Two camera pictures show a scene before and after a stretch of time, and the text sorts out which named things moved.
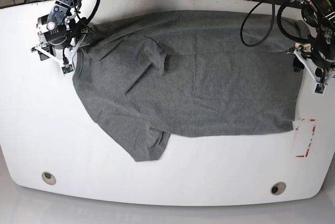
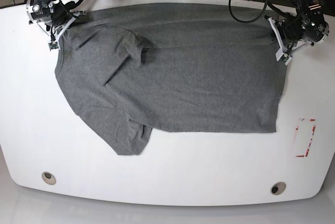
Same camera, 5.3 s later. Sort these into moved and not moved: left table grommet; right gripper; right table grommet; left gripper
Moved: right gripper; left gripper
Not moved: left table grommet; right table grommet
